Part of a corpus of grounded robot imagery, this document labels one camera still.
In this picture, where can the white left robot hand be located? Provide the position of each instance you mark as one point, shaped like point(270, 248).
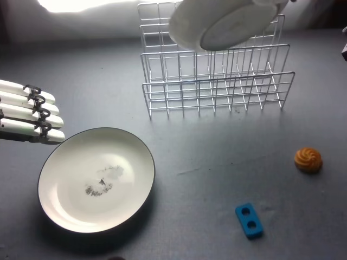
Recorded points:
point(16, 108)

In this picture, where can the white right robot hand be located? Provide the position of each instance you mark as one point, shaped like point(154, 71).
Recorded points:
point(271, 2)

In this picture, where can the white ceramic plate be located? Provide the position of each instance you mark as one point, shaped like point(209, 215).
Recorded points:
point(195, 24)

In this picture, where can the white plate with dark rim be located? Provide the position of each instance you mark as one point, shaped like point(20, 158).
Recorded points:
point(81, 195)

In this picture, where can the orange swirl cookie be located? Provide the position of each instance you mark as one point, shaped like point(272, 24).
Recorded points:
point(308, 161)

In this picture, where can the blue block with two holes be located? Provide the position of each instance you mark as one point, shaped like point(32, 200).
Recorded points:
point(249, 217)

